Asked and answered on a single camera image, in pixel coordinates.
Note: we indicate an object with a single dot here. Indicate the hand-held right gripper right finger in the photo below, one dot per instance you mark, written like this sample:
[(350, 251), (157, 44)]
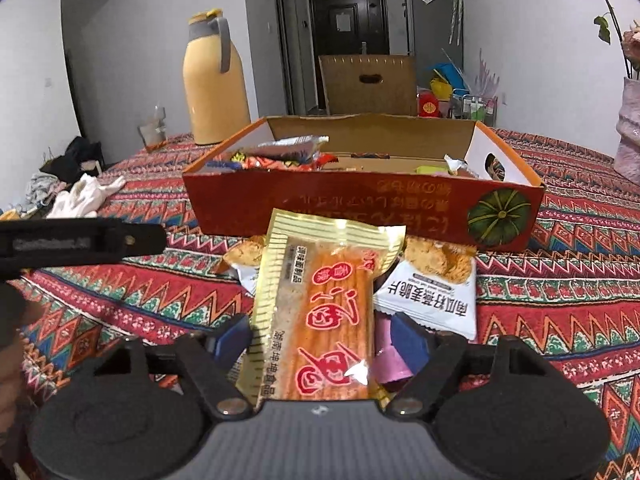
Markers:
[(407, 340)]

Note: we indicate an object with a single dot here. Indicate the green snack packet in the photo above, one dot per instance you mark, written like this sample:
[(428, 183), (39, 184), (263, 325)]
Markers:
[(431, 170)]

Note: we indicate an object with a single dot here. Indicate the blue plastic item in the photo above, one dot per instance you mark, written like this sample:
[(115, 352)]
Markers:
[(447, 74)]

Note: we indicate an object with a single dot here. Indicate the tan cardboard box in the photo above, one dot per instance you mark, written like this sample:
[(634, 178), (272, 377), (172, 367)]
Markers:
[(350, 95)]

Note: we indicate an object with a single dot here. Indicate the red gift bag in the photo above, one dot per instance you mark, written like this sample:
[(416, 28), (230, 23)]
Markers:
[(429, 106)]

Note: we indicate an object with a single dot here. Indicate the gold orange snack packet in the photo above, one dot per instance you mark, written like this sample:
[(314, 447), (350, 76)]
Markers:
[(320, 310)]

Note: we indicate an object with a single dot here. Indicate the pink snack packet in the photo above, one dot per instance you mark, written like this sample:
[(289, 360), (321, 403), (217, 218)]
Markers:
[(390, 360)]

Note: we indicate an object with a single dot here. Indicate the dark entrance door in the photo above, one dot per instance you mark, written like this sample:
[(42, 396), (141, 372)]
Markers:
[(325, 30)]

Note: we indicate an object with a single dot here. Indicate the white cloth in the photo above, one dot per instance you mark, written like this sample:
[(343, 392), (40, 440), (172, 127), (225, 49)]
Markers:
[(85, 195)]

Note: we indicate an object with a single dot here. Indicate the pink textured vase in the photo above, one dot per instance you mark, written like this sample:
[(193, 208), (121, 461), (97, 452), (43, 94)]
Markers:
[(629, 135)]

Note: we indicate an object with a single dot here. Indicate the grey refrigerator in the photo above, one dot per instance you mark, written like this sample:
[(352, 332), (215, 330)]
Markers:
[(430, 35)]

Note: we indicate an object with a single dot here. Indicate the yellow thermos jug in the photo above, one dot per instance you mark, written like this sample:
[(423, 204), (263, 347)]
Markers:
[(215, 95)]

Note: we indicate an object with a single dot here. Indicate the white cookie snack packet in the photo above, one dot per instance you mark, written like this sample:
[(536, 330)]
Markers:
[(245, 260), (430, 300)]

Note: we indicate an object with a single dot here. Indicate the white hanging umbrella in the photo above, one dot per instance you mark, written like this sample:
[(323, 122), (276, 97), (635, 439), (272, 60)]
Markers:
[(455, 10)]

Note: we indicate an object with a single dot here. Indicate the silver white snack packet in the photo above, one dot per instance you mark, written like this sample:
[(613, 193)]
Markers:
[(457, 166)]

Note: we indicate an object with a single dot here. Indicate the yellow bag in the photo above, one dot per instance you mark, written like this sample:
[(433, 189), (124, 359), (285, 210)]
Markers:
[(441, 90)]

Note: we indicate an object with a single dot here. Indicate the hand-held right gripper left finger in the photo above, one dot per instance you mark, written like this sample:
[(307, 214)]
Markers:
[(232, 340)]

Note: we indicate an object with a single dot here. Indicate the dark clothes pile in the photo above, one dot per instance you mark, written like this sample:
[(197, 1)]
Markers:
[(75, 157)]

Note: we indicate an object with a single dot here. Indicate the orange cardboard box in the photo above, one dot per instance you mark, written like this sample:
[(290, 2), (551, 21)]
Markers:
[(350, 210)]

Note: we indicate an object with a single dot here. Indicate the drinking glass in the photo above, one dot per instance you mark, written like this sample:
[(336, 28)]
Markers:
[(152, 132)]

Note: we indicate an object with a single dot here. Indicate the red snack packet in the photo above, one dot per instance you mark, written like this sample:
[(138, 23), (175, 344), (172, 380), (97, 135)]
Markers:
[(270, 162)]

